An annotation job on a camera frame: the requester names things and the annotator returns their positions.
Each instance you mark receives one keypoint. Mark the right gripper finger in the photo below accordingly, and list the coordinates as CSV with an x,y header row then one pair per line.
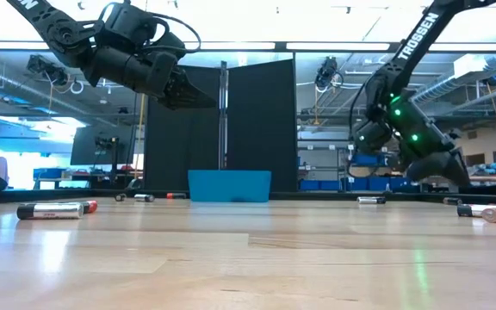
x,y
454,170
424,169

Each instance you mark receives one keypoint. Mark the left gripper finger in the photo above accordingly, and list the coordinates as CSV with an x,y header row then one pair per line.
x,y
187,106
185,90

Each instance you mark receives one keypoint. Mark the dark battery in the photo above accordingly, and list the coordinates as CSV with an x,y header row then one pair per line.
x,y
451,201

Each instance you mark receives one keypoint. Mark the blue plastic bin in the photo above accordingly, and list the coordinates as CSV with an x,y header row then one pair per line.
x,y
231,187

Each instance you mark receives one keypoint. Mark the small red-tipped black battery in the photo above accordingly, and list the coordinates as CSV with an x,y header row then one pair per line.
x,y
91,206

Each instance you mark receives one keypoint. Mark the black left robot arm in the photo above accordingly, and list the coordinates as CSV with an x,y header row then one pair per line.
x,y
50,26

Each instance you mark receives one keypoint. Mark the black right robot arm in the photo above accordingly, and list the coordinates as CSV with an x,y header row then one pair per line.
x,y
418,32

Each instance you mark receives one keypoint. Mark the black folding partition screen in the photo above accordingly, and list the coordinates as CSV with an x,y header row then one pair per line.
x,y
179,129

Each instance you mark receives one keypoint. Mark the blue storage bin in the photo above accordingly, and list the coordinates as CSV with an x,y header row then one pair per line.
x,y
398,185
365,184
309,185
330,185
366,160

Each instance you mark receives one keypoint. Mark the wooden workbench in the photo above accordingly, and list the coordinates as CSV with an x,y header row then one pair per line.
x,y
489,178

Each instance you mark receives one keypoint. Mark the red-ended black battery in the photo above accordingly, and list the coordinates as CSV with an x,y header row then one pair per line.
x,y
177,196

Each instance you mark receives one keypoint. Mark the metal storage shelf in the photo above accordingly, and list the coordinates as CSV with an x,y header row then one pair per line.
x,y
317,148

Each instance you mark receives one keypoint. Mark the blue crate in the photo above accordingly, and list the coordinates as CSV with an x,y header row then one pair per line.
x,y
47,173

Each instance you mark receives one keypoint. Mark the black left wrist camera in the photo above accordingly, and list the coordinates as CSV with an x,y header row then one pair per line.
x,y
129,21

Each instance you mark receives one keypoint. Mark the silver ventilation duct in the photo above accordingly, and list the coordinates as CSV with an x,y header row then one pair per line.
x,y
476,64

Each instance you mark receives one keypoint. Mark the black ceiling-mounted camera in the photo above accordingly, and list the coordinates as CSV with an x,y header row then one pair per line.
x,y
43,66
326,71

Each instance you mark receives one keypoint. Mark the large black wall monitor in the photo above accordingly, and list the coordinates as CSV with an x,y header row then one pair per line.
x,y
84,146

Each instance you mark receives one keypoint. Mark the black metal table frame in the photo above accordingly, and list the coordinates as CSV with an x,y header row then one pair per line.
x,y
308,196

